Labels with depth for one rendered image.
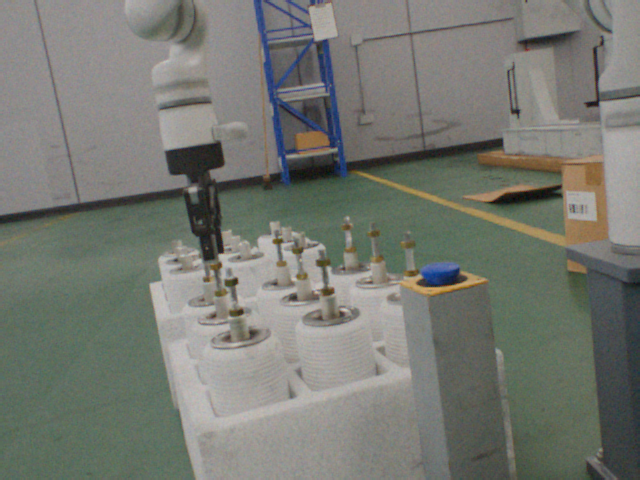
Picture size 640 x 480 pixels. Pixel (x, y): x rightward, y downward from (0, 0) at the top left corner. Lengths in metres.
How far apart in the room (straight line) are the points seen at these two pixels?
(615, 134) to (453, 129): 6.52
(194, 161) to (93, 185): 6.32
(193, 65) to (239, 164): 6.12
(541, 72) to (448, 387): 4.62
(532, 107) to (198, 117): 4.44
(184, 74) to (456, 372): 0.49
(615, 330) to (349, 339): 0.30
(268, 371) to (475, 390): 0.24
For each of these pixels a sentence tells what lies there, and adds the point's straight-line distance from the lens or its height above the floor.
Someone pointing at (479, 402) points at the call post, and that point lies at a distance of 0.73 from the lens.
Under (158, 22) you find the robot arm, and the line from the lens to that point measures 0.87.
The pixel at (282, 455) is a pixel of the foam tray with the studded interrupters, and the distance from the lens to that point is 0.81.
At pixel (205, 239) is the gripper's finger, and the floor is 0.37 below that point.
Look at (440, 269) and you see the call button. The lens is 0.69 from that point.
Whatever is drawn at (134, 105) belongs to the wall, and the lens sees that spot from 7.09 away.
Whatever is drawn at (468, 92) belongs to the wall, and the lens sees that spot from 7.36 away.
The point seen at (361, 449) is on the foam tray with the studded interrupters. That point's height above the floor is 0.11.
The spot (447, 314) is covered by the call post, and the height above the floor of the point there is 0.29.
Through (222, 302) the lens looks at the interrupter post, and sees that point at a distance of 0.93.
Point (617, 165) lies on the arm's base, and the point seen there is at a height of 0.40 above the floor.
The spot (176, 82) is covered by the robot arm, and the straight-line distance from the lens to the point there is 0.88.
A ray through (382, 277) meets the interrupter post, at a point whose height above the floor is 0.26.
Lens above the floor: 0.49
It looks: 10 degrees down
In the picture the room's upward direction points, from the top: 8 degrees counter-clockwise
